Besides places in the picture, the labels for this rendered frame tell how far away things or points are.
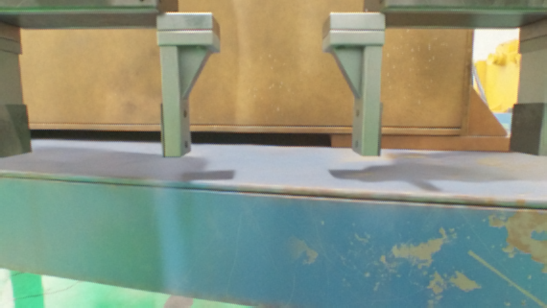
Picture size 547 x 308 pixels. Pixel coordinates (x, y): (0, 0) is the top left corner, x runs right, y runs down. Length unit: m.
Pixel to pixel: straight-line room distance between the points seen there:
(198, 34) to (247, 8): 0.22
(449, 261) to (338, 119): 0.22
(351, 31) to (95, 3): 0.17
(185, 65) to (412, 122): 0.29
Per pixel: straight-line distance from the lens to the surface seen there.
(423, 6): 0.22
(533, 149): 0.28
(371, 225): 0.21
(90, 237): 0.30
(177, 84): 0.21
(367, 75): 0.21
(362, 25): 0.21
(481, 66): 3.95
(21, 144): 0.29
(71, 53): 0.56
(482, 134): 0.43
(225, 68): 0.41
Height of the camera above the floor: 0.69
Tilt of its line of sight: 6 degrees down
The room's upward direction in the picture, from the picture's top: straight up
